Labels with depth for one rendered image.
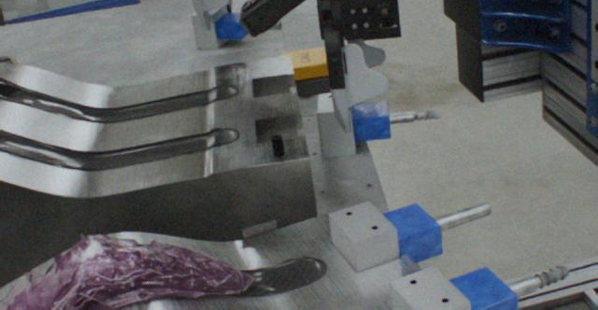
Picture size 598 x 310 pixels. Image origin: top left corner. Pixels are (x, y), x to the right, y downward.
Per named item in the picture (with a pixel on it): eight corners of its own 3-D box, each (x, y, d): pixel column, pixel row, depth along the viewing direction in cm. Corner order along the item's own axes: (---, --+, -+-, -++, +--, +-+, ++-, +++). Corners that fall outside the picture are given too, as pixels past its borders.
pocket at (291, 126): (306, 147, 88) (301, 113, 86) (310, 172, 83) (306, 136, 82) (260, 154, 88) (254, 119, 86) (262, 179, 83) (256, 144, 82)
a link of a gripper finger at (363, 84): (393, 131, 91) (384, 40, 89) (334, 136, 91) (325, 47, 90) (392, 127, 94) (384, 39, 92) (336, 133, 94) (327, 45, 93)
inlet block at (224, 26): (289, 36, 134) (284, 3, 131) (277, 49, 130) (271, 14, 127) (210, 36, 139) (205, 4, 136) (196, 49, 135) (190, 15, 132)
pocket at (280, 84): (298, 104, 98) (293, 72, 96) (302, 123, 93) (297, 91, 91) (257, 109, 98) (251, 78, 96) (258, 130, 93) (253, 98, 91)
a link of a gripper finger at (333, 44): (345, 90, 89) (335, 1, 88) (329, 91, 89) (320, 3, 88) (346, 85, 94) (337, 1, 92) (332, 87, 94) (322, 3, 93)
